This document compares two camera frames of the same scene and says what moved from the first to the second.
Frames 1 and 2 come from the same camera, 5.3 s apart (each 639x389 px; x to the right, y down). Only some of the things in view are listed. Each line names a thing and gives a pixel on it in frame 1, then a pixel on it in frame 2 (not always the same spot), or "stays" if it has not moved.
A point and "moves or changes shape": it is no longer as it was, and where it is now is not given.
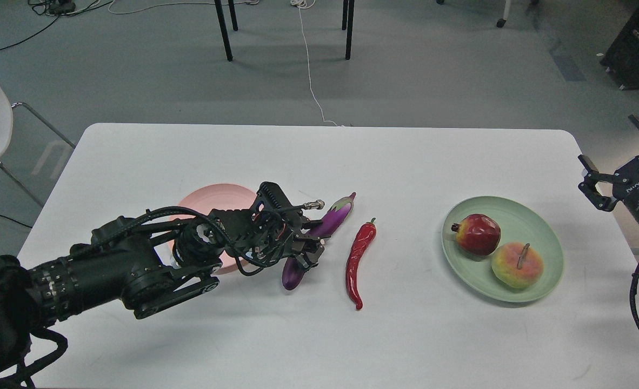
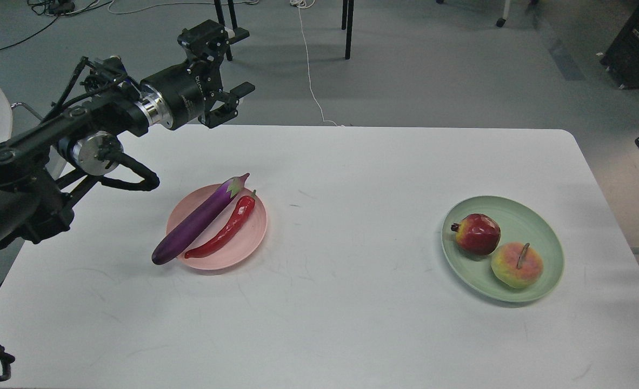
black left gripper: (266, 233) -> (177, 96)
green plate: (518, 223) stays
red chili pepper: (365, 237) moves or changes shape
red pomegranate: (477, 234) stays
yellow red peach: (517, 265) stays
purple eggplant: (293, 271) -> (169, 246)
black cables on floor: (58, 8) stays
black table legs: (227, 51) stays
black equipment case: (636, 59) stays
